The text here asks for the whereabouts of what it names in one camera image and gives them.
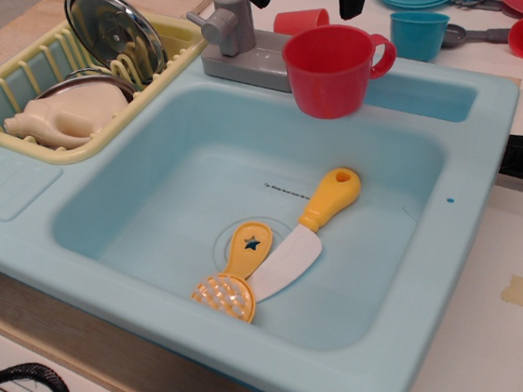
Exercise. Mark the teal cup upright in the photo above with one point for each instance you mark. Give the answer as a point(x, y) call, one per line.
point(416, 35)

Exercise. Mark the light blue toy sink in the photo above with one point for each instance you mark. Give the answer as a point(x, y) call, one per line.
point(127, 234)

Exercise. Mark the yellow dish rack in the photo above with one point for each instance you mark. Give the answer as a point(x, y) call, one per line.
point(57, 62)

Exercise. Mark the red cup lying down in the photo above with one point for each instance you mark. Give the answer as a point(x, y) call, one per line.
point(294, 22)

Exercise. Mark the grey toy spoon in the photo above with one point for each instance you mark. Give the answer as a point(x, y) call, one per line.
point(456, 35)

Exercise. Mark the red cup with handle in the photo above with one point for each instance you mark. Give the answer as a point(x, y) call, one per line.
point(330, 67)

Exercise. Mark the grey toy faucet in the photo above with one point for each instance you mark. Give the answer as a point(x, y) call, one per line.
point(238, 51)

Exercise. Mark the yellow handled toy knife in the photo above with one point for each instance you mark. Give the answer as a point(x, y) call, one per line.
point(337, 190)

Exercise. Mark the silver metal pot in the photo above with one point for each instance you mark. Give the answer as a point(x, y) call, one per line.
point(127, 89)

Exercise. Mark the cream toy detergent bottle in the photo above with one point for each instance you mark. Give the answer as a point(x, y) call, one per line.
point(70, 118)

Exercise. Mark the silver pot lid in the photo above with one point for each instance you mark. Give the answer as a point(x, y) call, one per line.
point(111, 29)

